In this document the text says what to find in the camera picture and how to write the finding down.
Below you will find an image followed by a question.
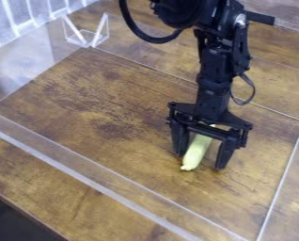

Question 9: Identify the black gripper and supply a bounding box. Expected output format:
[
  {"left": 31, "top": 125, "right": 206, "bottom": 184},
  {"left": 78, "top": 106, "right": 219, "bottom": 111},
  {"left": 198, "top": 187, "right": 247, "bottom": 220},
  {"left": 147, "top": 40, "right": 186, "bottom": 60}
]
[{"left": 166, "top": 79, "right": 252, "bottom": 169}]

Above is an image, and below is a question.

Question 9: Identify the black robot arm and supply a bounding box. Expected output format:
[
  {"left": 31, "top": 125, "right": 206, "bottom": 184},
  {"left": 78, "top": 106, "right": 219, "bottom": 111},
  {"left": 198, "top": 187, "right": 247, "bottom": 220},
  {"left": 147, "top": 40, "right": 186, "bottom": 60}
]
[{"left": 154, "top": 0, "right": 252, "bottom": 169}]

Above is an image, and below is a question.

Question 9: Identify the black bar on table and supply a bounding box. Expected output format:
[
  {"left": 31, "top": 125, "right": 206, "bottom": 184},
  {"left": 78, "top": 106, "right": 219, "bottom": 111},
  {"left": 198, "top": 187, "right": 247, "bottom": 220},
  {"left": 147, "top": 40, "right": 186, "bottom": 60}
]
[{"left": 246, "top": 11, "right": 275, "bottom": 25}]

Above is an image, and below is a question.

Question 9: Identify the clear acrylic enclosure wall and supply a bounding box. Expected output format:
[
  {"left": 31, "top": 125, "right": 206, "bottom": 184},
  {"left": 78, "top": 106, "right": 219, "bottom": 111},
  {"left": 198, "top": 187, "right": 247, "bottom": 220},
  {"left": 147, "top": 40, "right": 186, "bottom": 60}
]
[{"left": 0, "top": 0, "right": 299, "bottom": 241}]

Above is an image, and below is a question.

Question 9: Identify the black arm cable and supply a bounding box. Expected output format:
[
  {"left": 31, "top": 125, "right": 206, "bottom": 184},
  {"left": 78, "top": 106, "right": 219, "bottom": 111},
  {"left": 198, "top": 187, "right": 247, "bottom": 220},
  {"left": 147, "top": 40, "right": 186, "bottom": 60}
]
[{"left": 118, "top": 0, "right": 256, "bottom": 107}]

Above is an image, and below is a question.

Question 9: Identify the clear acrylic corner bracket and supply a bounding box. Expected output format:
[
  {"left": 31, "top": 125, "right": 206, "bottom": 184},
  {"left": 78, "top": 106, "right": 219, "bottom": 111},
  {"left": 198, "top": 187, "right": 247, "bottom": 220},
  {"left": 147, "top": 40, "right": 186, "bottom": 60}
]
[{"left": 62, "top": 13, "right": 110, "bottom": 48}]

